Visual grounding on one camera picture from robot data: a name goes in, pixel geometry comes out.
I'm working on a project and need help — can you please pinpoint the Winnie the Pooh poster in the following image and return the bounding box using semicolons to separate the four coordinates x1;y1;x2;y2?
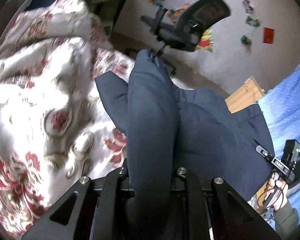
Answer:
196;28;213;52

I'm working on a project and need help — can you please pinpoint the wooden desk with shelves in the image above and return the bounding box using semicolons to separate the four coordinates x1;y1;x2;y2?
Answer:
72;0;133;38

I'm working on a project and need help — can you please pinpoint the green hanging wall pouch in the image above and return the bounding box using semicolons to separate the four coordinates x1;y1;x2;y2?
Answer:
241;35;252;46

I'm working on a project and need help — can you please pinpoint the dark navy padded jacket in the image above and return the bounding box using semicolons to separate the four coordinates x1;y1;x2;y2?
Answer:
95;50;273;222

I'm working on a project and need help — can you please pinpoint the photo cluster on wall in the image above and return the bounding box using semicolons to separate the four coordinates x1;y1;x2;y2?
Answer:
242;0;254;14

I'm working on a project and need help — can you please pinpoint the anime character poster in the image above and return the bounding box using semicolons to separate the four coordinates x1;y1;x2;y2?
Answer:
166;3;190;23

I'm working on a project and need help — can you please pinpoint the person's right hand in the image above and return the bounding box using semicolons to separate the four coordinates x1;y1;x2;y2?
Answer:
263;172;288;211

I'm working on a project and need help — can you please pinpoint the green photo on wall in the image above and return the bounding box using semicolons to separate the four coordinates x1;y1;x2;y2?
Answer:
245;16;261;28

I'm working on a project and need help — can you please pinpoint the floral white red bed quilt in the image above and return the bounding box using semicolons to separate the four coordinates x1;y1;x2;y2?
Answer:
0;0;134;239

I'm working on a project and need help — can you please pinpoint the red paper on wall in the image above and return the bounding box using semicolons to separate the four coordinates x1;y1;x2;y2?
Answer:
263;27;274;44

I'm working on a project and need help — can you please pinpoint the blue starry door curtain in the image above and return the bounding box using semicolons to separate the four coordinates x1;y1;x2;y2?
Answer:
258;64;300;220

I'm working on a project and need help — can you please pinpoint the black mesh office chair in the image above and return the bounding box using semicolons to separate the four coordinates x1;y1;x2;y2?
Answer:
140;0;231;58

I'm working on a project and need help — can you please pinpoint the light wooden board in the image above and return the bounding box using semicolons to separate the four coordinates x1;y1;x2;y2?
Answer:
225;76;265;113

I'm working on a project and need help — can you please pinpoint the olive green sleeve forearm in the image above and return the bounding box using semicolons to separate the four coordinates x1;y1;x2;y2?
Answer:
273;202;299;239

